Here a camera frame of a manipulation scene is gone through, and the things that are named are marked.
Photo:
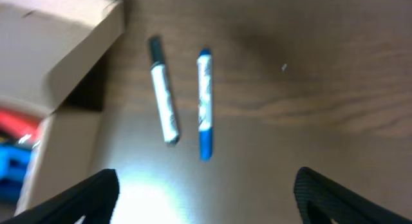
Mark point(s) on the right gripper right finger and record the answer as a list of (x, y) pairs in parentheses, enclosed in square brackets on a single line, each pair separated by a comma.
[(321, 200)]

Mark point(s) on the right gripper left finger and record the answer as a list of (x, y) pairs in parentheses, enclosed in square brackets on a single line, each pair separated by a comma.
[(92, 200)]

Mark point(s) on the red stapler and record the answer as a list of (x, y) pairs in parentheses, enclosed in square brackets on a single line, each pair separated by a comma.
[(20, 125)]

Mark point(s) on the black whiteboard marker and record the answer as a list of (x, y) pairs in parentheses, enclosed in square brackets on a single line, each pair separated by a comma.
[(163, 94)]

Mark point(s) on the cardboard box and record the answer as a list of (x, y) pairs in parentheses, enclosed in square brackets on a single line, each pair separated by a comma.
[(52, 72)]

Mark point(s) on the blue whiteboard marker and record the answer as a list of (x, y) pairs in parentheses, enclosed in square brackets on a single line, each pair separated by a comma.
[(205, 108)]

